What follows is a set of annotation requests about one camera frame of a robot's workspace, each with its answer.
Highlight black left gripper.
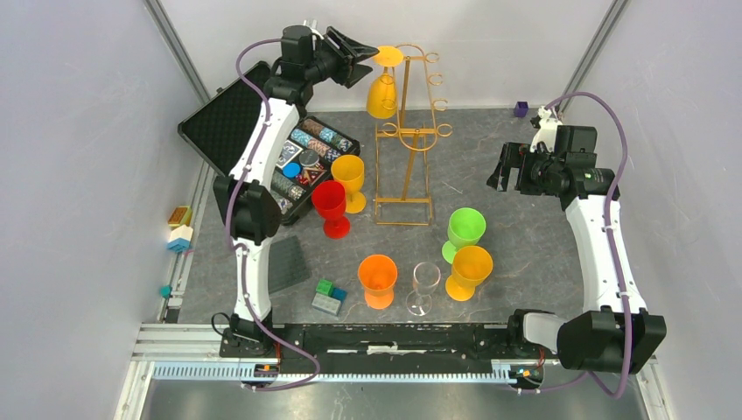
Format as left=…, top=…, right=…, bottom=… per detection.
left=304, top=27, right=379, bottom=90

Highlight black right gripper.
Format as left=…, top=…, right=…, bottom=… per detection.
left=486, top=141, right=564, bottom=197

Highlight yellow plastic wine glass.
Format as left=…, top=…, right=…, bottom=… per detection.
left=366, top=45, right=403, bottom=120
left=331, top=154, right=367, bottom=214
left=445, top=245, right=494, bottom=302

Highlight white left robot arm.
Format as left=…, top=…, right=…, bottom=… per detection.
left=223, top=24, right=379, bottom=357

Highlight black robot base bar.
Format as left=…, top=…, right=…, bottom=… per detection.
left=216, top=323, right=556, bottom=376

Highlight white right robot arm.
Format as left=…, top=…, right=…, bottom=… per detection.
left=487, top=125, right=667, bottom=375

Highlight green plastic wine glass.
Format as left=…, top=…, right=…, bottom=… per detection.
left=441, top=207, right=487, bottom=263

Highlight red plastic wine glass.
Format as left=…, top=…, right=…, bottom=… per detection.
left=311, top=180, right=350, bottom=240

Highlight clear wine glass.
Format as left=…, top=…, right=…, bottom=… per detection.
left=405, top=262, right=441, bottom=317

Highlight orange plastic wine glass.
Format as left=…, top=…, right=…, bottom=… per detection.
left=357, top=254, right=398, bottom=310

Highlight purple cube block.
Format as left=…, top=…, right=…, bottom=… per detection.
left=513, top=101, right=529, bottom=118

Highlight black poker chip case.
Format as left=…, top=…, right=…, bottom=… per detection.
left=178, top=61, right=361, bottom=226

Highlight grey building baseplate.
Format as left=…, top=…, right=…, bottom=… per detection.
left=268, top=236, right=311, bottom=295

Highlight yellow orange toy brick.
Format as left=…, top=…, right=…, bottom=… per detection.
left=167, top=206, right=193, bottom=229

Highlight green grey blue bricks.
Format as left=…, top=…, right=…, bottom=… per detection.
left=311, top=278, right=347, bottom=316

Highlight white blue toy brick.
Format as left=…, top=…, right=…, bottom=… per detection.
left=166, top=225, right=194, bottom=253

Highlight small teal toy brick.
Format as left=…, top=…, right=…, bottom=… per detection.
left=159, top=285, right=172, bottom=299

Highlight gold wire wine glass rack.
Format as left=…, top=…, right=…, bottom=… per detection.
left=373, top=43, right=452, bottom=227

